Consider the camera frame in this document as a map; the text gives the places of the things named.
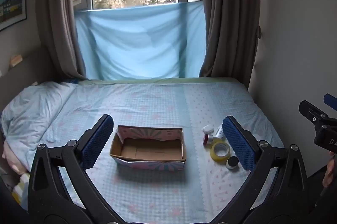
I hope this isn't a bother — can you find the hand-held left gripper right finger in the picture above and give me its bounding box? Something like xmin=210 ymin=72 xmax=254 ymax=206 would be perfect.
xmin=218 ymin=116 xmax=308 ymax=217

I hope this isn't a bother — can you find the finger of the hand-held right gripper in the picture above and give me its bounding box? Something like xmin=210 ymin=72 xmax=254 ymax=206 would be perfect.
xmin=324 ymin=94 xmax=337 ymax=110
xmin=299 ymin=100 xmax=329 ymax=124

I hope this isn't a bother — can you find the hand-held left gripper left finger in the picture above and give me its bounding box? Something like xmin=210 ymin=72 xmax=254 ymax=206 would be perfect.
xmin=28 ymin=114 xmax=127 ymax=218

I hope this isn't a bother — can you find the white jar with black lid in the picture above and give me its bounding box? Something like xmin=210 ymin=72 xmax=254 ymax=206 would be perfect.
xmin=226 ymin=156 xmax=239 ymax=170

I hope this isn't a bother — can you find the yellowish clear tape roll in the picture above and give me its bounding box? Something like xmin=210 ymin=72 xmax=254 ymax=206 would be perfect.
xmin=210 ymin=141 xmax=231 ymax=161

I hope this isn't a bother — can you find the cardboard box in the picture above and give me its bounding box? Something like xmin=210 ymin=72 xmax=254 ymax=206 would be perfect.
xmin=110 ymin=125 xmax=187 ymax=170

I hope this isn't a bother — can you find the person's right hand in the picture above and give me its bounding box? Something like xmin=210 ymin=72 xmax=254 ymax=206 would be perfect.
xmin=322 ymin=153 xmax=337 ymax=188

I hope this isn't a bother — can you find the light blue pillow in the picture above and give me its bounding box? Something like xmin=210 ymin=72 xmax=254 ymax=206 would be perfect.
xmin=0 ymin=81 xmax=77 ymax=141

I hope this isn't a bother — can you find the pink soft item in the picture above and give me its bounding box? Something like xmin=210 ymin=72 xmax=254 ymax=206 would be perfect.
xmin=1 ymin=139 xmax=29 ymax=176

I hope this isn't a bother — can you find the yellow and white item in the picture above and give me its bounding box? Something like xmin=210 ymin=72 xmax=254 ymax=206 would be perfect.
xmin=11 ymin=173 xmax=31 ymax=205

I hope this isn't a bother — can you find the grey headboard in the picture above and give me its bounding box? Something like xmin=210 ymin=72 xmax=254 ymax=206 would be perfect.
xmin=0 ymin=44 xmax=57 ymax=111

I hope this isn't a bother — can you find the light blue hanging cloth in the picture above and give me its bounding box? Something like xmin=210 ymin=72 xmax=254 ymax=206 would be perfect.
xmin=74 ymin=0 xmax=206 ymax=80

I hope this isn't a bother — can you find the small wooden block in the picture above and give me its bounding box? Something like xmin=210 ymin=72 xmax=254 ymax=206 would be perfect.
xmin=9 ymin=54 xmax=23 ymax=67

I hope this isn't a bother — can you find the grey-brown curtain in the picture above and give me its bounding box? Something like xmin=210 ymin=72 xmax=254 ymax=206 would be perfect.
xmin=35 ymin=0 xmax=88 ymax=80
xmin=199 ymin=0 xmax=262 ymax=90

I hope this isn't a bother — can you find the framed wall poster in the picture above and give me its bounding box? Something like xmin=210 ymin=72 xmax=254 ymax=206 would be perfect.
xmin=0 ymin=0 xmax=28 ymax=32

